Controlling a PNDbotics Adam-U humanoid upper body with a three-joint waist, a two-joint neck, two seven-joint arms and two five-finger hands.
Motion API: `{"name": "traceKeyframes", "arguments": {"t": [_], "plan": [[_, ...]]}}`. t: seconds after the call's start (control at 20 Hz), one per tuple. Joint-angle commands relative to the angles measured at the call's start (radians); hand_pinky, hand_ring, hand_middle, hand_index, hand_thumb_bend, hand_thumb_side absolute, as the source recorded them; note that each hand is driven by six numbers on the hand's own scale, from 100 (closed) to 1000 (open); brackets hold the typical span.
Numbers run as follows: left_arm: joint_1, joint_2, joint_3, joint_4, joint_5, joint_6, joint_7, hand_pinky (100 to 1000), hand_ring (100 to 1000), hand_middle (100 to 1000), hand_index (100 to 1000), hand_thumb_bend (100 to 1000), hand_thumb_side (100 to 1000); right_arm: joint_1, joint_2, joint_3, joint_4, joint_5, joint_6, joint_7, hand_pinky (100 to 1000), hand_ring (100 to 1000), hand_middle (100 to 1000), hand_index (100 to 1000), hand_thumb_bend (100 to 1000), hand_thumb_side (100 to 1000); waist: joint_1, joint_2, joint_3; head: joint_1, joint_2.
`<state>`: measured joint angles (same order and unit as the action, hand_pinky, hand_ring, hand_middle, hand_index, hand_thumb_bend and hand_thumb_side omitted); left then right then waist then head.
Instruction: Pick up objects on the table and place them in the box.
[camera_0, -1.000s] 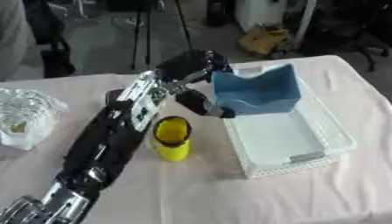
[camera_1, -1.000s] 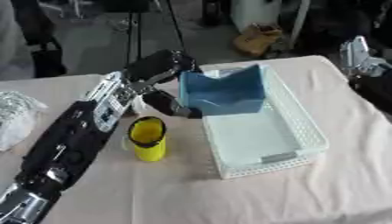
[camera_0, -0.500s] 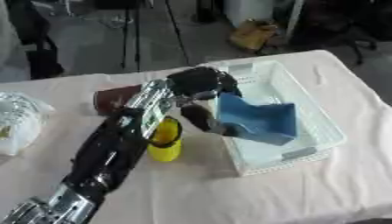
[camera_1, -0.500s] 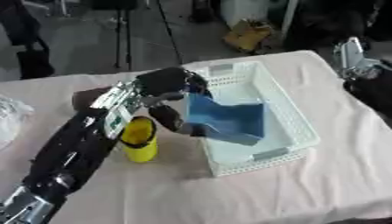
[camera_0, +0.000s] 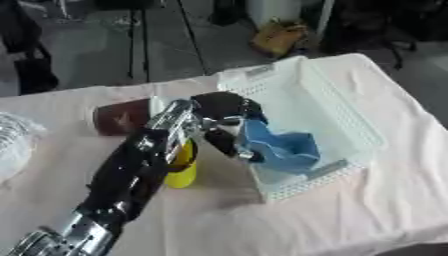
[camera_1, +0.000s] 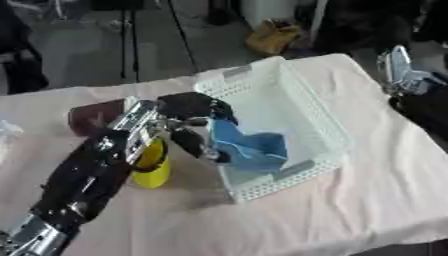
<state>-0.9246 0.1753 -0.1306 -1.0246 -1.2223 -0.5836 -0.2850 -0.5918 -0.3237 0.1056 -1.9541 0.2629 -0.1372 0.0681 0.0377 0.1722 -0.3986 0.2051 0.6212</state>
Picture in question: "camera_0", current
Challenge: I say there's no black chair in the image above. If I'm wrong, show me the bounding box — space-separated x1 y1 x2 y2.
318 0 448 70

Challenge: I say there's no white perforated plastic basket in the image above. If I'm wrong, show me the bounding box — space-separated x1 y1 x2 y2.
215 55 389 202

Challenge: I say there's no yellow bag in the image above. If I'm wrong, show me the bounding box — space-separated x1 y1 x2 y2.
248 17 310 58

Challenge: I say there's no blue cloth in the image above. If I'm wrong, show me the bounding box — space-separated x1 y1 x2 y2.
236 118 322 175

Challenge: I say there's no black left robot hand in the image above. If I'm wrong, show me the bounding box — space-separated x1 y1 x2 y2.
189 91 270 163

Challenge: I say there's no clear plastic bag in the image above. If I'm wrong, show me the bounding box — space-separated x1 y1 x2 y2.
0 111 49 186

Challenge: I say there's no yellow plastic bottle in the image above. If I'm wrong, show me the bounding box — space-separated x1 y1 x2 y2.
162 138 200 189

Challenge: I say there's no black tripod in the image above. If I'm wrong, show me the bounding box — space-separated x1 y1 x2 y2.
124 0 210 83

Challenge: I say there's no person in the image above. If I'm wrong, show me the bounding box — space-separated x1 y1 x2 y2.
0 0 44 62

